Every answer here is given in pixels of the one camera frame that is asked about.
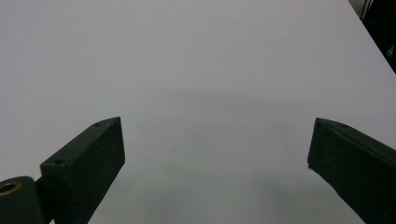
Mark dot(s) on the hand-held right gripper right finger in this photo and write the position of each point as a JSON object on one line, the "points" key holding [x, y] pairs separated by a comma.
{"points": [[355, 165]]}

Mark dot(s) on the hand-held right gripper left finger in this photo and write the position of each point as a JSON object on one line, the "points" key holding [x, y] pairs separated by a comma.
{"points": [[84, 168]]}

